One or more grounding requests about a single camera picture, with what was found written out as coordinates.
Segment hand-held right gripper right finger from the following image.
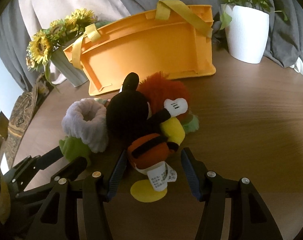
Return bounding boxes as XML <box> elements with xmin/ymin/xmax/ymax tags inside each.
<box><xmin>180</xmin><ymin>147</ymin><xmax>284</xmax><ymax>240</ymax></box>

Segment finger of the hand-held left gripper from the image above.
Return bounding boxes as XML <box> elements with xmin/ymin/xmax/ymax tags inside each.
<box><xmin>15</xmin><ymin>158</ymin><xmax>88</xmax><ymax>198</ymax></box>
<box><xmin>7</xmin><ymin>147</ymin><xmax>64</xmax><ymax>180</ymax></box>

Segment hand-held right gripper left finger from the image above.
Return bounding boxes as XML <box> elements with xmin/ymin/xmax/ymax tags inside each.
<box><xmin>27</xmin><ymin>150</ymin><xmax>128</xmax><ymax>240</ymax></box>

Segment small green plush toy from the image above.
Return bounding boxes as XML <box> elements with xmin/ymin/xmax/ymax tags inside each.
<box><xmin>181</xmin><ymin>114</ymin><xmax>200</xmax><ymax>133</ymax></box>

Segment black mouse plush toy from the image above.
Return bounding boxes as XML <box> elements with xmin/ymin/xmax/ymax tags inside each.
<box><xmin>105</xmin><ymin>72</ymin><xmax>189</xmax><ymax>203</ymax></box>

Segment red furry plush toy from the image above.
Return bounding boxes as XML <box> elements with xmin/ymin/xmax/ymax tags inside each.
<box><xmin>138</xmin><ymin>72</ymin><xmax>192</xmax><ymax>120</ymax></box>

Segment orange plastic crate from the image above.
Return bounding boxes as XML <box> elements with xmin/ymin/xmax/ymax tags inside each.
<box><xmin>63</xmin><ymin>0</ymin><xmax>217</xmax><ymax>97</ymax></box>

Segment brown patterned bag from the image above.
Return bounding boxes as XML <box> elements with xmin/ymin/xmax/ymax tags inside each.
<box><xmin>8</xmin><ymin>74</ymin><xmax>54</xmax><ymax>140</ymax></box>

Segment grey ribbed vase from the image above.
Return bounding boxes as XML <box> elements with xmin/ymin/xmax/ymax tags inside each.
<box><xmin>50</xmin><ymin>39</ymin><xmax>89</xmax><ymax>87</ymax></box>

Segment artificial sunflower bouquet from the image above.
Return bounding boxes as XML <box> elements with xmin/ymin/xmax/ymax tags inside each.
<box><xmin>25</xmin><ymin>8</ymin><xmax>99</xmax><ymax>85</ymax></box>

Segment white ribbed plant pot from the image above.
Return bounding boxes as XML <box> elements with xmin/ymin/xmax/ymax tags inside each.
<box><xmin>224</xmin><ymin>4</ymin><xmax>270</xmax><ymax>64</ymax></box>

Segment white curtain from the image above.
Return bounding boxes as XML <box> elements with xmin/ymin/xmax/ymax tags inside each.
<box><xmin>290</xmin><ymin>55</ymin><xmax>303</xmax><ymax>82</ymax></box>

